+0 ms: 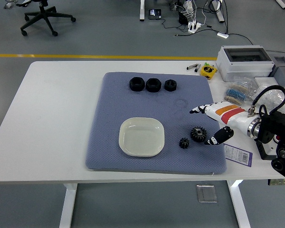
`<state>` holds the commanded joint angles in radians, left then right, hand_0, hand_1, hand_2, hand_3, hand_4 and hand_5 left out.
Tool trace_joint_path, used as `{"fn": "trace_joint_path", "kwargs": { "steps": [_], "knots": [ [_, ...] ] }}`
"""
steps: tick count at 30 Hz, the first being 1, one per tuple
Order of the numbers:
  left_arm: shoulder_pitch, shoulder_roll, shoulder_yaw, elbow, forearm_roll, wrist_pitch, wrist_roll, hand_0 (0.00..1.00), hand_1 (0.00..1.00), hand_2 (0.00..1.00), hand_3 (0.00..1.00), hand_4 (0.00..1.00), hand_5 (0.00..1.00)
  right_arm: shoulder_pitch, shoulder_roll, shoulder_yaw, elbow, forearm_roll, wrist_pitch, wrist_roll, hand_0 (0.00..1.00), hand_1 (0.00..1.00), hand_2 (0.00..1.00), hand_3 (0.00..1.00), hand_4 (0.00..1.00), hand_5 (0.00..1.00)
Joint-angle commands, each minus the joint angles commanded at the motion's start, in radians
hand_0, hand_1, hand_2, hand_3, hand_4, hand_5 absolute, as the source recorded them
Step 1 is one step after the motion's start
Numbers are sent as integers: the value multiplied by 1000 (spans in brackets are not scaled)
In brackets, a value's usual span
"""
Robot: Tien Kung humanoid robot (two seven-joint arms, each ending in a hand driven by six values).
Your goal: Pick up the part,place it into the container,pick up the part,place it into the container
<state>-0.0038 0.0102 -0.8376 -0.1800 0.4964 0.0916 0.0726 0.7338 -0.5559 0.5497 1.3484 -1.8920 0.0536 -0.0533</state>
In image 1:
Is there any large black gear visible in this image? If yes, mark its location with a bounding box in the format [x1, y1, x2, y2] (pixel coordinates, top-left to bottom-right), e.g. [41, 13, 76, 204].
[190, 126, 207, 143]

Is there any yellow tape measure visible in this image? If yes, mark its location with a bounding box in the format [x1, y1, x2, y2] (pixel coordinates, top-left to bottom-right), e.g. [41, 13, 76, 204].
[200, 66, 219, 80]

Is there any large black hex nut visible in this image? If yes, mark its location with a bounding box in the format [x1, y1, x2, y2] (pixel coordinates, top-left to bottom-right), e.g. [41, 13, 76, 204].
[129, 76, 145, 92]
[145, 77, 162, 93]

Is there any grey plastic box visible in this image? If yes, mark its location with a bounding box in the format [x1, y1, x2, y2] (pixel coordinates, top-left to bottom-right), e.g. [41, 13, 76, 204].
[268, 52, 285, 87]

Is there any black office chair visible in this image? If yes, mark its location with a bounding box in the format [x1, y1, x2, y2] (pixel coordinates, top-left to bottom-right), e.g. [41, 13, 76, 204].
[15, 0, 76, 37]

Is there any small black hex nut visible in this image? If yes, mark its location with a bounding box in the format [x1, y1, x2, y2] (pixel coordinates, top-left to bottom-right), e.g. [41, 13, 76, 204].
[164, 79, 178, 92]

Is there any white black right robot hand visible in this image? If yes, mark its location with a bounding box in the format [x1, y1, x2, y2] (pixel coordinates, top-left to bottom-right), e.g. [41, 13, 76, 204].
[189, 101, 255, 146]

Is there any clear plastic floor plate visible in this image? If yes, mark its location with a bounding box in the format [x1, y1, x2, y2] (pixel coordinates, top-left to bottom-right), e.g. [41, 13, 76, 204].
[196, 184, 218, 204]

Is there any white square plate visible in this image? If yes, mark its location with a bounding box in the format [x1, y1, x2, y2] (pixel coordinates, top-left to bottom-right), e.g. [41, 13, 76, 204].
[119, 117, 166, 158]

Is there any blue-grey textured mat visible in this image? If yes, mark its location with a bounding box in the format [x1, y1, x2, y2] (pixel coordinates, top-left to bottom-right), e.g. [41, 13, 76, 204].
[85, 72, 228, 176]

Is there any bag of blue resistors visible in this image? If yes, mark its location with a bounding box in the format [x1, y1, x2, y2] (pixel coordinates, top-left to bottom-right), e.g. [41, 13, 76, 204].
[224, 79, 255, 105]

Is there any black handheld terminal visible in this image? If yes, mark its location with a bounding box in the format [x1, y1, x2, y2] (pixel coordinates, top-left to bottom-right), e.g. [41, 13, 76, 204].
[148, 9, 162, 20]

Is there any black power adapter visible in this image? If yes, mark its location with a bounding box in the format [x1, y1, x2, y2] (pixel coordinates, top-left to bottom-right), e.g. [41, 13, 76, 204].
[178, 11, 190, 25]

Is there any white table leg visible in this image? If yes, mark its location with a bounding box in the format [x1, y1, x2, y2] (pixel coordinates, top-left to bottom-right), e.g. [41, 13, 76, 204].
[59, 183, 78, 228]
[227, 180, 251, 228]

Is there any purple white label card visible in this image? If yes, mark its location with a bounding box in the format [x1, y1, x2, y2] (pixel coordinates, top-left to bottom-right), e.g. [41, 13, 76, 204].
[223, 143, 253, 166]

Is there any white power strip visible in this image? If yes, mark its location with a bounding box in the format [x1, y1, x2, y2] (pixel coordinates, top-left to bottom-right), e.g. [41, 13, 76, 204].
[188, 21, 202, 33]

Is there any flat white box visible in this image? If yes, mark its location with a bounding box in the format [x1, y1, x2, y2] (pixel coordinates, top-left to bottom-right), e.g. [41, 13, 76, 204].
[254, 77, 280, 91]

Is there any grey electrical enclosure box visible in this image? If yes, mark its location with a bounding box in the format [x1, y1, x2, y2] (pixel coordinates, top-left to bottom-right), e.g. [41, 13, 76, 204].
[215, 45, 276, 83]

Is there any silver black pen tool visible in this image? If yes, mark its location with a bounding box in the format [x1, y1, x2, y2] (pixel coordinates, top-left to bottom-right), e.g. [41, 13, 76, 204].
[186, 63, 201, 72]

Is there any small black gear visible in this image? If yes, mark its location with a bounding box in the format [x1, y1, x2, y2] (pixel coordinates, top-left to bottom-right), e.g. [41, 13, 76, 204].
[179, 138, 190, 150]

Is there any clear bag of white parts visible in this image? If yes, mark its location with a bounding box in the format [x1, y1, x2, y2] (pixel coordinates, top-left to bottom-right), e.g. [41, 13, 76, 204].
[250, 87, 285, 114]

